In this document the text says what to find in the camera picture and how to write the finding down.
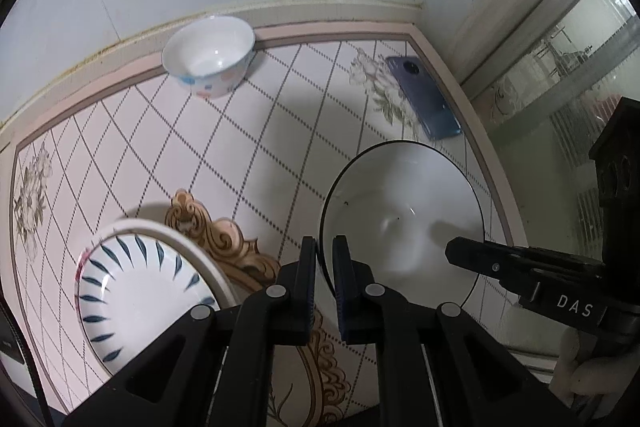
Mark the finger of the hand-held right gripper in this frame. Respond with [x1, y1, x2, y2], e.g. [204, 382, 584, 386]
[445, 236, 609, 334]

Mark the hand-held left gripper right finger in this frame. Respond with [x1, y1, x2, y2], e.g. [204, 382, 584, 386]
[332, 234, 583, 427]

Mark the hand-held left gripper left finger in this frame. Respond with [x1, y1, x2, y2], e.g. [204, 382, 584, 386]
[62, 236, 318, 427]

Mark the white bowl with black rim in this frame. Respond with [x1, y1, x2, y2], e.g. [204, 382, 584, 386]
[318, 139, 486, 314]

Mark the white bowl with blue leaves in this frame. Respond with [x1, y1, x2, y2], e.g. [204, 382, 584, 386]
[75, 232, 217, 378]

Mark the white bowl with coloured dots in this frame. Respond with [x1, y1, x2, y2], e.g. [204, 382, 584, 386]
[161, 15, 257, 99]

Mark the person's right hand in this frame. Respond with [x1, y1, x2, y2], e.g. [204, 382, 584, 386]
[551, 326, 640, 421]

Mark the printed floral tablecloth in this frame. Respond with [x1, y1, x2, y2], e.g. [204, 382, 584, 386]
[9, 24, 532, 427]

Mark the blue smartphone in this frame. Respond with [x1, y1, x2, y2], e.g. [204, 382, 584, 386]
[385, 55, 463, 141]

